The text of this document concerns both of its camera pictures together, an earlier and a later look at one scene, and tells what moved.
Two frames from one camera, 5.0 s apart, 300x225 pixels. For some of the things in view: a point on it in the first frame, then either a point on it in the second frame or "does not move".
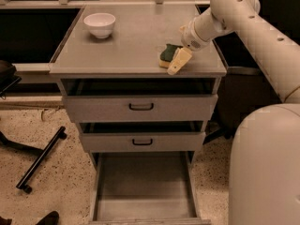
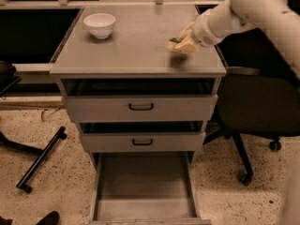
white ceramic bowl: x=100 y=24 does not move
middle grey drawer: x=139 y=136 does not move
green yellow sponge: x=167 y=54 to x=172 y=41
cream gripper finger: x=181 y=59 to x=187 y=46
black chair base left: x=8 y=76 does not move
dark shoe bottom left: x=52 y=218 does not move
